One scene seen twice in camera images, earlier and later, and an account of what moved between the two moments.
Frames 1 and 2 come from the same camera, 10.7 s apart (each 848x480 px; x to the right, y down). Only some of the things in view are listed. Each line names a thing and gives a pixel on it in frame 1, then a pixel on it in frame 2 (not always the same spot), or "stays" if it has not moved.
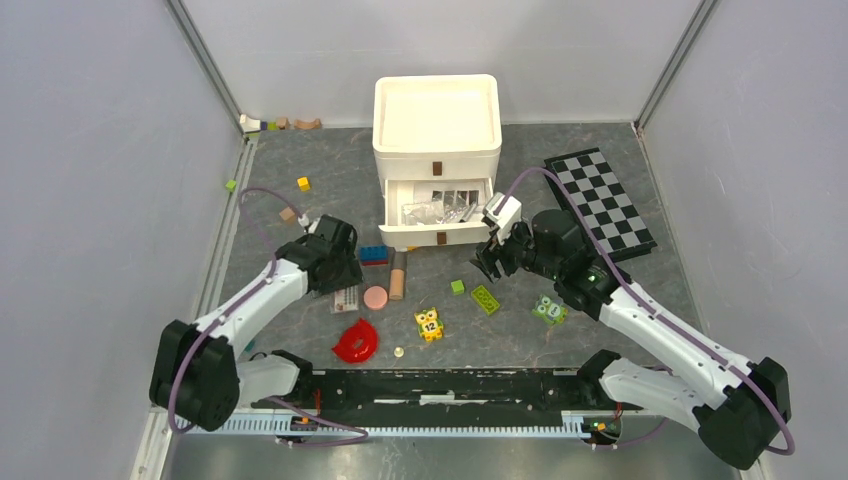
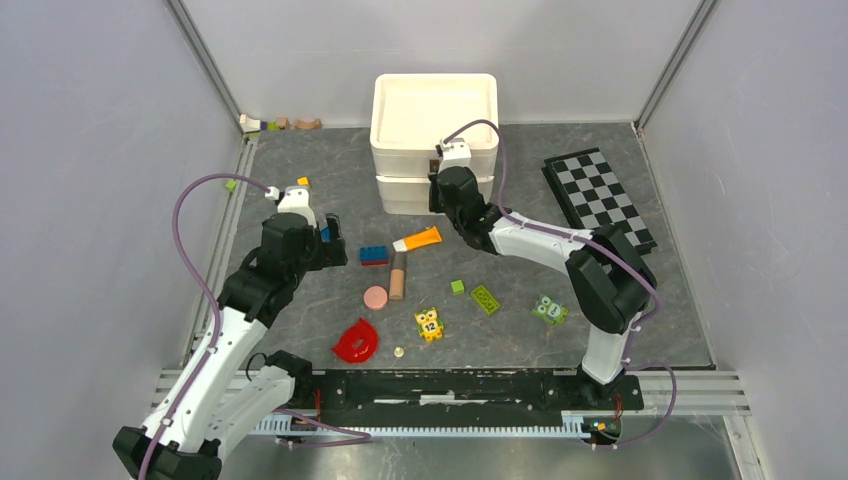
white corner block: [249, 124] stays
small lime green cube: [457, 287] stays
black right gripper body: [532, 261] to [437, 203]
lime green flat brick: [485, 300] stays
